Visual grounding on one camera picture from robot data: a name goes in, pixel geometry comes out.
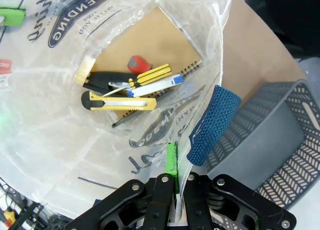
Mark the red emergency stop button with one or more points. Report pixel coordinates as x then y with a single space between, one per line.
7 215

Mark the black hex key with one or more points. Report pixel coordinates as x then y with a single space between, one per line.
125 121

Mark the white blue marker pen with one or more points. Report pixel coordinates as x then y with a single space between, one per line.
155 87

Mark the yellow black screwdriver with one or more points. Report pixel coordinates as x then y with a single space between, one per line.
152 75

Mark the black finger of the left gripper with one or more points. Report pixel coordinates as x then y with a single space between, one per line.
13 16

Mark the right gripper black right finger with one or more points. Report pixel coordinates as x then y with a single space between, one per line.
225 205

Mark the grey plastic lattice basket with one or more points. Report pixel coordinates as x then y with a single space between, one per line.
275 130

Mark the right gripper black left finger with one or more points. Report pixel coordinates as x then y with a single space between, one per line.
140 205

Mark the red grey rounded tool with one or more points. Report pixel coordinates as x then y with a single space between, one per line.
140 63

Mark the kraft spiral notebook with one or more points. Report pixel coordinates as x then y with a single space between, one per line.
155 45

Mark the yellow black utility knife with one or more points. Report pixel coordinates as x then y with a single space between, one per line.
125 103

